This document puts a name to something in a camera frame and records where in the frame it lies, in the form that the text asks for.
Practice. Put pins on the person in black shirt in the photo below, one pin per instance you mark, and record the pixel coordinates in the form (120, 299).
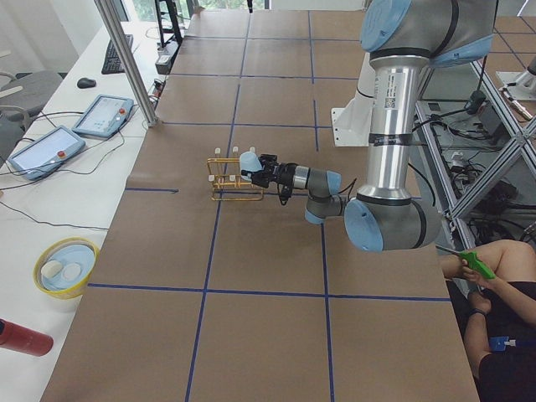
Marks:
(496, 318)

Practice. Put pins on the far blue teach pendant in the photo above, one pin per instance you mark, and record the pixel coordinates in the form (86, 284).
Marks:
(104, 117)

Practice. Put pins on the green handled tool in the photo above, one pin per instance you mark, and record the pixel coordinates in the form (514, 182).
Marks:
(472, 260)

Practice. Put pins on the near blue teach pendant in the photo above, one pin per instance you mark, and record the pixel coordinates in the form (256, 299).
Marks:
(43, 156)

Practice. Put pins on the blue teach pendant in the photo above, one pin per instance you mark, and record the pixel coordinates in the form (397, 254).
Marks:
(43, 156)
(104, 117)

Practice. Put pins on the black computer mouse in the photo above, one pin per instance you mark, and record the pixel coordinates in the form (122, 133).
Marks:
(86, 83)

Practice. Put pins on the gold wire cup holder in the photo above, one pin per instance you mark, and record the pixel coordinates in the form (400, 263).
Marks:
(226, 181)

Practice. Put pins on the black keyboard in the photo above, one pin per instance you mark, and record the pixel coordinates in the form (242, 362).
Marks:
(112, 62)

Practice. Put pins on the yellow rimmed blue bowl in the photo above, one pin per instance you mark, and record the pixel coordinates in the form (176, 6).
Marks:
(70, 250)

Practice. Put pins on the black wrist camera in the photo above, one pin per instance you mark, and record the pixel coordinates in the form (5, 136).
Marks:
(284, 193)

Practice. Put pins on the aluminium frame post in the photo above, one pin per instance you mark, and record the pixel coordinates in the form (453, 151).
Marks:
(114, 28)

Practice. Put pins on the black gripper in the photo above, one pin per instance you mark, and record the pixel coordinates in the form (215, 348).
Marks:
(286, 172)

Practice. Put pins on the black power strip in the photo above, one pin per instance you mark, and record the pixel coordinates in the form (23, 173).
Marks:
(166, 56)

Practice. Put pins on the grey office chair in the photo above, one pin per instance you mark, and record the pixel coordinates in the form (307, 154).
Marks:
(26, 96)

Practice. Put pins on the red thermos bottle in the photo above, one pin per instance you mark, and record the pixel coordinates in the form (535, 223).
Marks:
(24, 340)

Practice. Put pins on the white round lid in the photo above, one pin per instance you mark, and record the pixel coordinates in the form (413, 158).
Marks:
(71, 272)

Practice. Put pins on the white round block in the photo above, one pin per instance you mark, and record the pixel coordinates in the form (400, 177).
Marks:
(51, 268)

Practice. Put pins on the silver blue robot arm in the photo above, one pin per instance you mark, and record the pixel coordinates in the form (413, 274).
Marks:
(401, 39)

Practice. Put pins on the light blue plastic cup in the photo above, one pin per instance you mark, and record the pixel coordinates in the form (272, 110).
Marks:
(249, 164)

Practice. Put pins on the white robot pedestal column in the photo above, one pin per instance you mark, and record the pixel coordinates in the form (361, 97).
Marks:
(352, 117)

